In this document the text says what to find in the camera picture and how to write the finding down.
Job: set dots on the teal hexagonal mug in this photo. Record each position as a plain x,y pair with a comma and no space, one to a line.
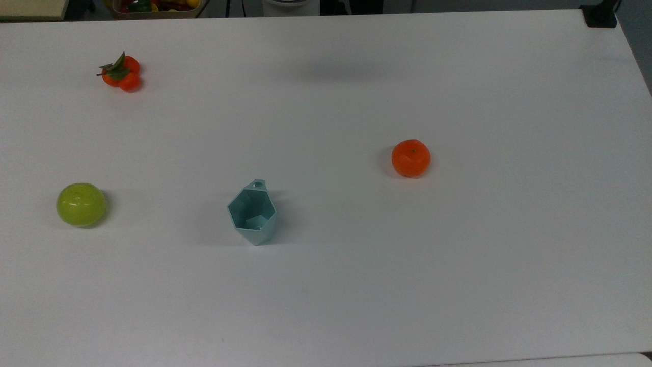
262,234

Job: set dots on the orange tangerine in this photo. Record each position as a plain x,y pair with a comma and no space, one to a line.
410,159

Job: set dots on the small oranges cluster with leaves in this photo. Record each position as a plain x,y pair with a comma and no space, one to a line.
130,81

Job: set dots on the basket of toy fruit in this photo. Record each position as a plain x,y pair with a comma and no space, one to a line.
153,14

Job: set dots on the green apple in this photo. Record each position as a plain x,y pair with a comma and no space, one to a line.
80,205

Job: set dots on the black table clamp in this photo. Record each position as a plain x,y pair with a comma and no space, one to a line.
600,18

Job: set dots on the light wooden table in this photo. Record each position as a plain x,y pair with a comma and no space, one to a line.
30,9

